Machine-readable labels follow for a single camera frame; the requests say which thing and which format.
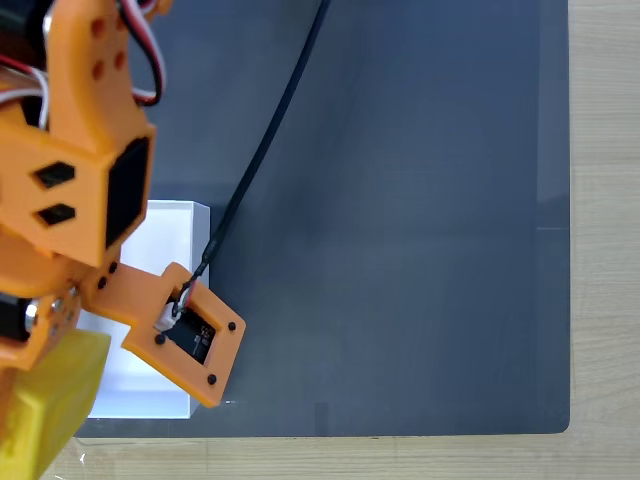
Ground black camera circuit board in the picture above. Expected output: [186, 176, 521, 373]
[172, 307, 217, 366]

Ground orange camera mount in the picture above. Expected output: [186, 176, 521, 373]
[82, 261, 248, 409]

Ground large clear tape sheet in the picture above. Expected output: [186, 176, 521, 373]
[49, 437, 89, 479]

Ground white open box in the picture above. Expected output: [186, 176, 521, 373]
[75, 200, 212, 420]

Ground red white black servo wires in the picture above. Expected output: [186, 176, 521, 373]
[0, 54, 52, 132]
[113, 0, 167, 108]

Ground yellow block with round stud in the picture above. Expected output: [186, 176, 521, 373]
[0, 329, 112, 480]

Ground dark grey mat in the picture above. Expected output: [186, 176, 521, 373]
[64, 0, 572, 439]

